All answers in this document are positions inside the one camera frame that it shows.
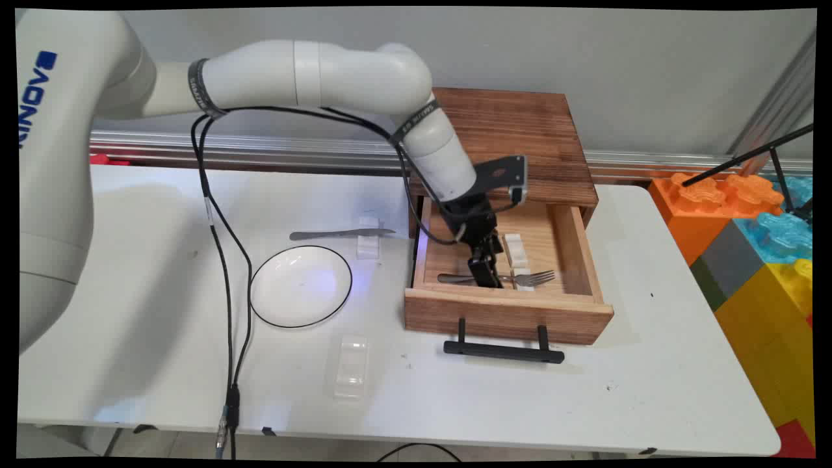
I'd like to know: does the black velcro arm strap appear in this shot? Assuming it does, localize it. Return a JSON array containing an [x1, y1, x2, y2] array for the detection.
[[390, 100, 438, 146], [188, 58, 226, 119]]

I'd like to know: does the blue translucent building block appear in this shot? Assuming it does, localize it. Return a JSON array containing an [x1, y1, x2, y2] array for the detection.
[[751, 175, 814, 264]]

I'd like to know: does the yellow giant building block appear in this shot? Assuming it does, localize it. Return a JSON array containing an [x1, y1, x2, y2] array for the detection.
[[714, 259, 816, 449]]

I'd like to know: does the black drawer handle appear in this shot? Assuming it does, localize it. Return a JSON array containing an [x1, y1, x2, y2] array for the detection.
[[444, 318, 566, 364]]

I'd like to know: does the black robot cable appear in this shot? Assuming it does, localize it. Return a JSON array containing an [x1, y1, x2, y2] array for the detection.
[[195, 106, 469, 459], [190, 106, 469, 456]]

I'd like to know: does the grey giant building block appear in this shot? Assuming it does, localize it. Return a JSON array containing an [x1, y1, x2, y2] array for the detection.
[[690, 220, 768, 311]]

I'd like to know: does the orange giant building block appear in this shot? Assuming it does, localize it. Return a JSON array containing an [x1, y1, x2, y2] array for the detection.
[[648, 172, 784, 267]]

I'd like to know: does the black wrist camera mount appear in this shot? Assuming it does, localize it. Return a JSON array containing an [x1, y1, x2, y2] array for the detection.
[[473, 155, 528, 206]]

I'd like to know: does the white plate with black rim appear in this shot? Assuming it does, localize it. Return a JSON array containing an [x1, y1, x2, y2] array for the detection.
[[250, 245, 354, 329]]

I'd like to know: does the black tripod stand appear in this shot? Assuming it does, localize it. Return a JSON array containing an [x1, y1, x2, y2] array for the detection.
[[681, 123, 814, 225]]

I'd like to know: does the dark wooden drawer cabinet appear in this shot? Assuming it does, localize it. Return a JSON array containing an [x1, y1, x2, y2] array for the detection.
[[408, 88, 599, 239]]

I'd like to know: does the silver table knife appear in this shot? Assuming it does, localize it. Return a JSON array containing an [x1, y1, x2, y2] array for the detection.
[[289, 228, 397, 242]]

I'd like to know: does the light wooden drawer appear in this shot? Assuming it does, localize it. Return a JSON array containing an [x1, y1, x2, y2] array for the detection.
[[404, 195, 615, 345]]

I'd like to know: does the aluminium corner post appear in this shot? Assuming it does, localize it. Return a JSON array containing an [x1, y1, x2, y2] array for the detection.
[[725, 32, 816, 176]]

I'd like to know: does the translucent plastic cutlery rest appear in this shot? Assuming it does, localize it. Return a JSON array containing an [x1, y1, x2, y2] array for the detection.
[[333, 335, 370, 399]]

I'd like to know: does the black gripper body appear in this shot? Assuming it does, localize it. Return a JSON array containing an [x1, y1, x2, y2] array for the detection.
[[442, 193, 504, 261]]

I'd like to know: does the silver fork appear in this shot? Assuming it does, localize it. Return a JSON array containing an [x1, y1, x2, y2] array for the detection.
[[437, 270, 556, 289]]

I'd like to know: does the aluminium wall rail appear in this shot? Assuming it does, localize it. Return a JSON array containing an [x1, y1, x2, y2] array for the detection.
[[89, 129, 813, 186]]

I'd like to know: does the red giant building block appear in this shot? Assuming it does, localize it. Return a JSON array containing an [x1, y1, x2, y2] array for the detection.
[[772, 419, 816, 459]]

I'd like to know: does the black floor cable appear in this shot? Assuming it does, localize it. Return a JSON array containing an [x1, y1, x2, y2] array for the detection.
[[376, 443, 463, 463]]

